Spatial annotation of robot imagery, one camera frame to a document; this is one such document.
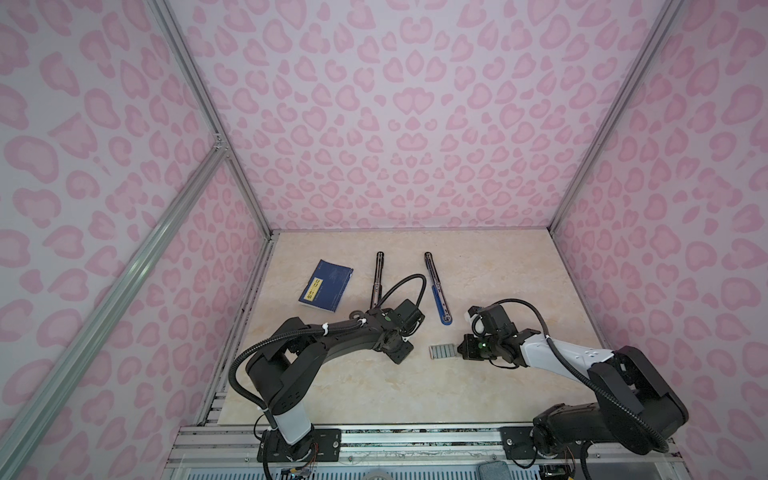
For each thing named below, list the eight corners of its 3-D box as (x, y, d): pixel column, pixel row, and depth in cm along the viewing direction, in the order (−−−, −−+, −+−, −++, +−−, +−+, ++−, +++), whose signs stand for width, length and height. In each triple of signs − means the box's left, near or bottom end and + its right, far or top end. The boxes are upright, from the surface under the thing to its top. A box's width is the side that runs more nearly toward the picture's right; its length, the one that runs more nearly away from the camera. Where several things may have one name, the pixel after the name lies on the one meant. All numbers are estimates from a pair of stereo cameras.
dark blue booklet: (298, 303, 102) (297, 299, 100) (321, 263, 113) (320, 259, 112) (334, 312, 100) (333, 309, 98) (354, 270, 111) (353, 267, 109)
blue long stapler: (441, 326, 96) (442, 322, 94) (423, 256, 114) (423, 252, 113) (452, 324, 96) (453, 321, 94) (432, 255, 115) (433, 251, 113)
